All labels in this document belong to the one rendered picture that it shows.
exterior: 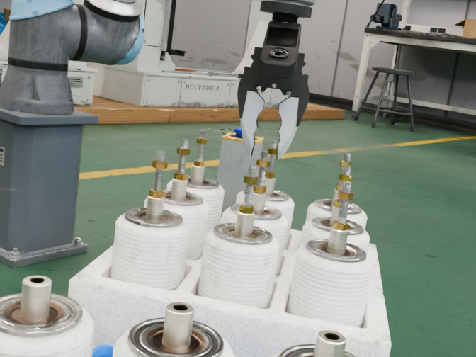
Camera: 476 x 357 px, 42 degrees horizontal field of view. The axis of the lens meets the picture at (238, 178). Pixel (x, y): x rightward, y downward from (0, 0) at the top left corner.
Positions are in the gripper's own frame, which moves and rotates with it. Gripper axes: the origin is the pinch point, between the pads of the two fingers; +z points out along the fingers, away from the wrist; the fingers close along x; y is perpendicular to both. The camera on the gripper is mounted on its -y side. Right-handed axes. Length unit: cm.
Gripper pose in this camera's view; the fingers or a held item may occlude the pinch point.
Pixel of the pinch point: (265, 149)
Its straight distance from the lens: 87.8
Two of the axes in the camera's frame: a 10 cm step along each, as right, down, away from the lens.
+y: 0.8, -2.0, 9.8
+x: -9.9, -1.5, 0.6
